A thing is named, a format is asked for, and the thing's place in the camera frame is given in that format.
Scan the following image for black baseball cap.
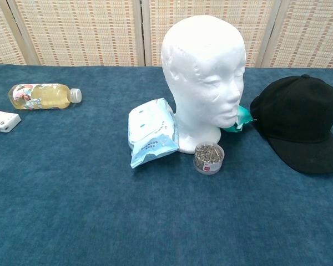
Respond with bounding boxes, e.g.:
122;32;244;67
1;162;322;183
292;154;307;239
250;74;333;175

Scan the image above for white foam mannequin head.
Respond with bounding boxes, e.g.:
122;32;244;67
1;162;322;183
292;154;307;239
160;15;246;154

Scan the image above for woven bamboo folding screen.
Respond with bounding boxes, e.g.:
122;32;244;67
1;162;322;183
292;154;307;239
0;0;333;69

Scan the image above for light blue wet wipes pack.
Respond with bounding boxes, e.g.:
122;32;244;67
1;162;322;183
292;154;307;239
127;97;180;169

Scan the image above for clear round pin box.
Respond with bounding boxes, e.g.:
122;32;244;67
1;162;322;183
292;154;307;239
194;142;225;175

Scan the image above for green tissue pack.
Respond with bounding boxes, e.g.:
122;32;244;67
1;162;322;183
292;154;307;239
221;104;256;134

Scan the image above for blue table cloth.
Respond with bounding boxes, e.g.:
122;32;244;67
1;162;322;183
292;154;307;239
0;64;333;266

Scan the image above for tea bottle with white cap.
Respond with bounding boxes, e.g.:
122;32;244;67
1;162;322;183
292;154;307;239
8;83;83;110

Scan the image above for small pink white box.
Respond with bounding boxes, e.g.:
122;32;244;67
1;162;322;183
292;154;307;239
0;110;22;134

